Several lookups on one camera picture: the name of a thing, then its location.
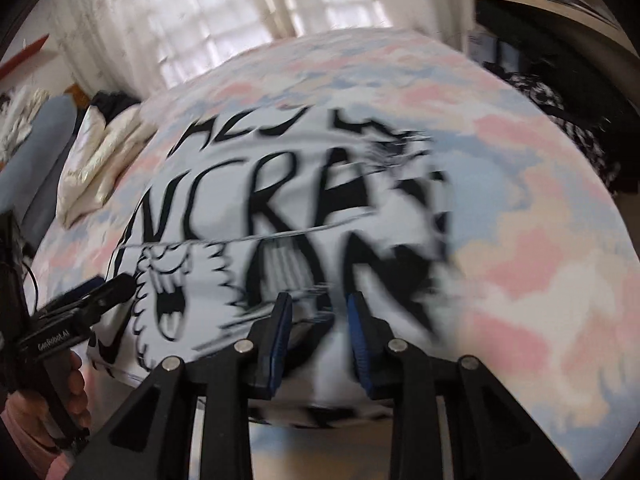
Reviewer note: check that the person's left hand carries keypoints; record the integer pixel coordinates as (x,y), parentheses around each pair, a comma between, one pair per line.
(77,390)

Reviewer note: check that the blue rolled duvet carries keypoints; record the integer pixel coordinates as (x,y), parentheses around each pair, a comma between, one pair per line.
(35,170)

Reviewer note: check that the white folded clothes pile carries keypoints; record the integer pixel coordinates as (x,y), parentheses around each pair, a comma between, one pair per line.
(20,120)

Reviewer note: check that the black floral cloth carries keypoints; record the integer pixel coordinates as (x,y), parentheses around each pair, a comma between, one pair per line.
(565,125)

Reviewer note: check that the black white printed jacket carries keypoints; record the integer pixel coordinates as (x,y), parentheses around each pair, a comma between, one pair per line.
(280,200)

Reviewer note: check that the orange brown cloth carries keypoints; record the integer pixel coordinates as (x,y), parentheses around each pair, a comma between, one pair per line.
(74,94)

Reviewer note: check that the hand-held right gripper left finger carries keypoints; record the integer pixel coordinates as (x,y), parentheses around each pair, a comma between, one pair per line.
(281,355)

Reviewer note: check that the white floral curtain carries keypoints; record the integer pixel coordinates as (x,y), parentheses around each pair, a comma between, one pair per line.
(200,20)

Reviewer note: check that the cream puffer jacket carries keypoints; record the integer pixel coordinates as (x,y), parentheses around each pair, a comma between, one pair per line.
(100,160)

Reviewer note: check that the wooden bookshelf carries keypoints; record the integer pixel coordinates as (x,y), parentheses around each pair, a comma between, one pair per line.
(550,2)

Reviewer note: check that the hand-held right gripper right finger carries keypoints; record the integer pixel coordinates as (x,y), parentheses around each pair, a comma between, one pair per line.
(358,345)

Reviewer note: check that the pastel patterned bed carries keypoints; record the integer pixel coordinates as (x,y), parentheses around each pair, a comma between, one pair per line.
(525,240)

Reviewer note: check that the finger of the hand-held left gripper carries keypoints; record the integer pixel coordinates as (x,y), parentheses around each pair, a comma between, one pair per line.
(82,291)
(112,291)

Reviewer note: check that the blue white box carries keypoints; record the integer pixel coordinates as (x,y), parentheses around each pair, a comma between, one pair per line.
(492,52)

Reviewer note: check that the red wall shelf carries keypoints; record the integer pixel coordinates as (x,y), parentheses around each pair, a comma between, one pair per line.
(25,57)

